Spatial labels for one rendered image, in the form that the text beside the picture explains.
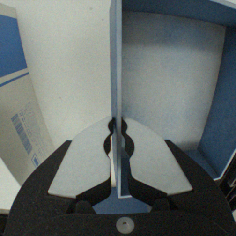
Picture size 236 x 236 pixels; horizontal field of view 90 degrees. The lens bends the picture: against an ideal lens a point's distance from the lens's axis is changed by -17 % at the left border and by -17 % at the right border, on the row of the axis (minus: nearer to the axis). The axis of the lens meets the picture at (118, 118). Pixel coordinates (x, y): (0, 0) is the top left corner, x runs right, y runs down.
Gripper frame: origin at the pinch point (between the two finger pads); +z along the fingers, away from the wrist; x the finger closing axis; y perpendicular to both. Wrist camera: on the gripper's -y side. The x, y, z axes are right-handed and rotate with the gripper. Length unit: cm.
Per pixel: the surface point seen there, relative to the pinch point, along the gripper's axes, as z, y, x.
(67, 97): 5.0, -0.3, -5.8
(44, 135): 3.4, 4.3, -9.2
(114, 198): 2.8, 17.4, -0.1
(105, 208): 1.0, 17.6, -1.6
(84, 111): 5.1, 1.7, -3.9
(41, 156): 1.0, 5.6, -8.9
